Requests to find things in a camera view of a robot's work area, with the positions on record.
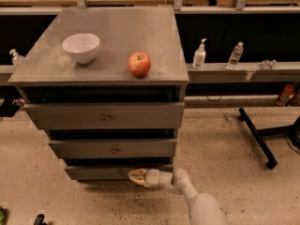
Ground crumpled clear plastic wrap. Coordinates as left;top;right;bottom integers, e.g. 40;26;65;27
261;60;277;70

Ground orange spray can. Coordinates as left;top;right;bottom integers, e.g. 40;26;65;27
275;84;293;106

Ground green object floor edge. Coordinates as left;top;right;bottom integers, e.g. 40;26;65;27
0;206;6;225

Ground grey bottom drawer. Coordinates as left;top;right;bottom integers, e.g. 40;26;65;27
64;164;174;182

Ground grey top drawer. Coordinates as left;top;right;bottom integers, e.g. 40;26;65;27
24;102;184;129

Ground grey drawer cabinet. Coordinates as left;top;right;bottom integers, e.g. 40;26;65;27
9;7;188;171

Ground clear plastic water bottle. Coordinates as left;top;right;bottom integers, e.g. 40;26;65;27
226;42;244;69

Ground grey drawer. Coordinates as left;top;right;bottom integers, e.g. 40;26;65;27
24;102;184;129
50;139;176;159
64;164;174;182

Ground white ceramic bowl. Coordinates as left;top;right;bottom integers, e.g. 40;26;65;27
62;33;100;64

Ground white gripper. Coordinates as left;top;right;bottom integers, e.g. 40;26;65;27
127;169;173;189

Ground grey middle drawer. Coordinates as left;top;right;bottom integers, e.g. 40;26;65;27
50;139;176;159

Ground clear pump bottle left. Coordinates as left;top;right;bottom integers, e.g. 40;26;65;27
9;49;24;66

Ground black object floor bottom left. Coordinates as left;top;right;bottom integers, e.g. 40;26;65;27
34;214;48;225

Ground black stand base legs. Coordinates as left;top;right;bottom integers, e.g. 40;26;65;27
238;108;300;170

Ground red apple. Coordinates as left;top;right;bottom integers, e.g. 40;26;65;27
127;52;151;77

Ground white pump lotion bottle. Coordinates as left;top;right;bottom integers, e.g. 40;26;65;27
192;38;206;69

